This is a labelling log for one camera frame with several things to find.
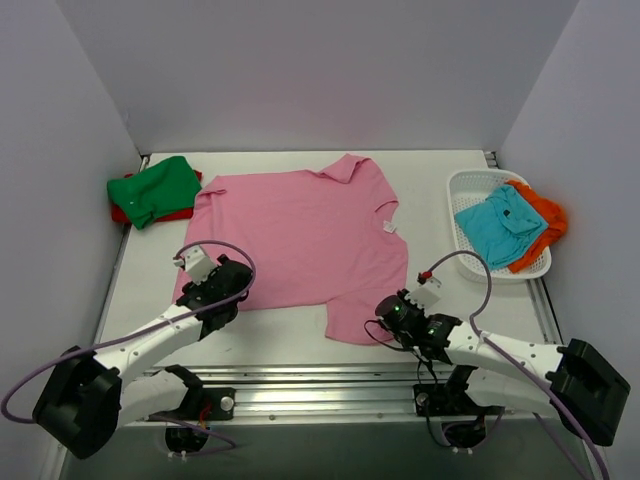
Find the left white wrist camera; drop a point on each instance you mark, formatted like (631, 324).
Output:
(196, 263)

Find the green folded t-shirt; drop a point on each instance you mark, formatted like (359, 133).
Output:
(157, 192)

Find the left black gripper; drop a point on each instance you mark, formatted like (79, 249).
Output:
(239, 273)

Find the aluminium rail frame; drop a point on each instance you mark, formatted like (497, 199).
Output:
(281, 364)

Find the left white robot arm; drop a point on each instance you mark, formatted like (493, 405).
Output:
(93, 392)

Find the red folded t-shirt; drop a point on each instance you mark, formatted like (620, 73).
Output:
(150, 215)

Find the orange t-shirt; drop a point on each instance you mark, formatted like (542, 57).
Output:
(552, 213)

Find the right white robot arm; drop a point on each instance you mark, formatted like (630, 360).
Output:
(573, 382)

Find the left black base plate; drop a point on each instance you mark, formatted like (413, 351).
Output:
(215, 400)

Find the pink t-shirt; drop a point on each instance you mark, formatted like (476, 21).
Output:
(317, 238)

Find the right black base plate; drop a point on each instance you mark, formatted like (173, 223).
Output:
(436, 400)

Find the turquoise t-shirt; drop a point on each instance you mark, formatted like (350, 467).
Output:
(502, 227)

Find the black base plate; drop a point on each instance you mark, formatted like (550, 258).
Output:
(436, 400)
(215, 400)

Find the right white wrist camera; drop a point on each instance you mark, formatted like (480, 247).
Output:
(428, 292)

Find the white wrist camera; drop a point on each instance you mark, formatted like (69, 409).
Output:
(196, 263)
(428, 292)

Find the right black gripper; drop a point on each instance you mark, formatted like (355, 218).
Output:
(388, 310)

